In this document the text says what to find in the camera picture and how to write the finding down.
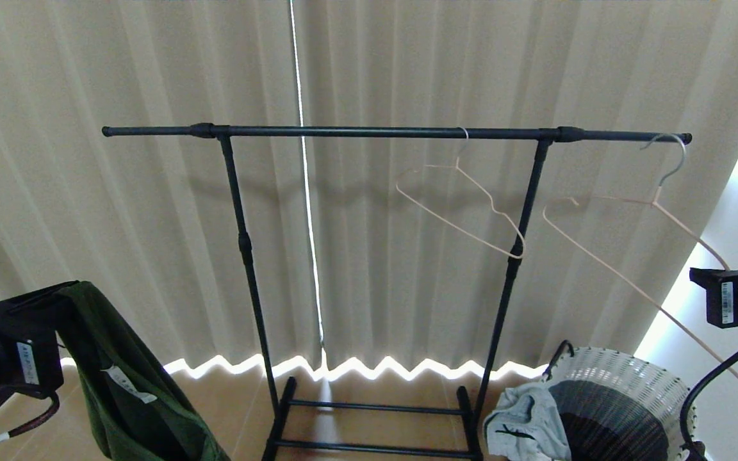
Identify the green long-sleeved shirt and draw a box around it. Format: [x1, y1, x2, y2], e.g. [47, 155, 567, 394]
[54, 280, 230, 461]

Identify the pink clothes hanger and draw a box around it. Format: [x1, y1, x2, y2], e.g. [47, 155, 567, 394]
[541, 133, 738, 407]
[395, 126, 528, 261]

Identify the white laundry basket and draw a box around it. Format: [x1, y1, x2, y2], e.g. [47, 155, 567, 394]
[539, 340, 709, 461]

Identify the black clothes rack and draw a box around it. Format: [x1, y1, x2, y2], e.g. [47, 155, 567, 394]
[101, 122, 694, 461]

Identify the pale grey garment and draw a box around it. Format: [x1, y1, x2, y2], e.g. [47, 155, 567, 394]
[482, 382, 572, 461]

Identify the beige curtain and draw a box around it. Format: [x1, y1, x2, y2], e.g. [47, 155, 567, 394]
[0, 0, 738, 385]

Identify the black cable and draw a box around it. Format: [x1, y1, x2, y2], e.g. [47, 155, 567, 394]
[679, 323, 738, 461]

